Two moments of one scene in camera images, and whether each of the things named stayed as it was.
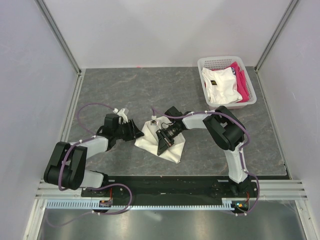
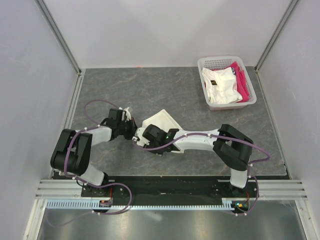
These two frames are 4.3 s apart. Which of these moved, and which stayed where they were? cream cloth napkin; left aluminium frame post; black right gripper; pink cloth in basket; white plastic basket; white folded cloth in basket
Moved: cream cloth napkin; black right gripper
Stayed: white plastic basket; white folded cloth in basket; pink cloth in basket; left aluminium frame post
